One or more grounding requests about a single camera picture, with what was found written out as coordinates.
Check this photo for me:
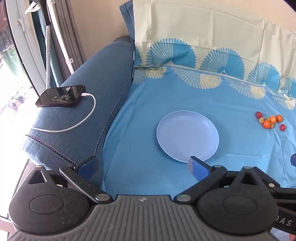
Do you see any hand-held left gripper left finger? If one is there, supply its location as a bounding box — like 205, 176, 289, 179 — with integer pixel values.
28, 155, 114, 204

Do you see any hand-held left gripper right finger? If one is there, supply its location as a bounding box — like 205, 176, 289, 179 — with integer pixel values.
173, 156, 270, 205

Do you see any light blue plate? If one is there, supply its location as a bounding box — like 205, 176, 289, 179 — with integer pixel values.
156, 110, 220, 163

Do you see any blue fan-patterned bed sheet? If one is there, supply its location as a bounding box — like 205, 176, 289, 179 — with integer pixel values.
99, 0, 296, 202

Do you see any black smartphone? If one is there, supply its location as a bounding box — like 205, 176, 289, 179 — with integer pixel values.
35, 85, 86, 108

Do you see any blue fabric sofa armrest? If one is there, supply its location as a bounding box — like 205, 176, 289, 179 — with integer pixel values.
21, 36, 136, 186

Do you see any white pole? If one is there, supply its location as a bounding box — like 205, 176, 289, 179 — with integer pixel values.
50, 0, 75, 73

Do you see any grey curtain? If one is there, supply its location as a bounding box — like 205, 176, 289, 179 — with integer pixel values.
50, 0, 86, 75

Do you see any blue cushion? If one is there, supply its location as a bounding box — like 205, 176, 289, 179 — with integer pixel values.
119, 0, 137, 61

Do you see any white charging cable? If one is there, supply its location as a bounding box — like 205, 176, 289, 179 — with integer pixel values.
30, 92, 97, 133

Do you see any steamer handle with braided hose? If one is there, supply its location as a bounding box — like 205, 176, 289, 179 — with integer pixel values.
35, 0, 52, 90

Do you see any white window frame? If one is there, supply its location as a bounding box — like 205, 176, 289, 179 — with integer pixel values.
7, 0, 47, 88

